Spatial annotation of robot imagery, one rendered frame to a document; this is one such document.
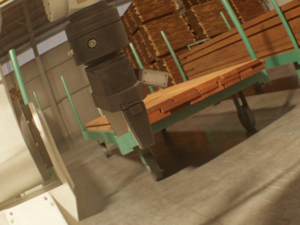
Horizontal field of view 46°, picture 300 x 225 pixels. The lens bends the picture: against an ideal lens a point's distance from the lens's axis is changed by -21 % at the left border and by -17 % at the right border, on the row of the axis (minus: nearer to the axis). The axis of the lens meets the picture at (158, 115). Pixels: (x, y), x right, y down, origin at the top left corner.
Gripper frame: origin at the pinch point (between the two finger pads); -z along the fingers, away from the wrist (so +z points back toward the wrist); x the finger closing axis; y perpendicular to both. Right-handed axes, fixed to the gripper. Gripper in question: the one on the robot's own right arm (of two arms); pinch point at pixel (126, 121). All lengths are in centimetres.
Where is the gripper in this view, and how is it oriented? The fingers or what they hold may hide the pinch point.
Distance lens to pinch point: 63.2
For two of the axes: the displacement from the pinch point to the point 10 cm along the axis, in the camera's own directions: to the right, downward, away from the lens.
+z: -3.4, -9.0, -2.6
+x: -4.0, -1.1, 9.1
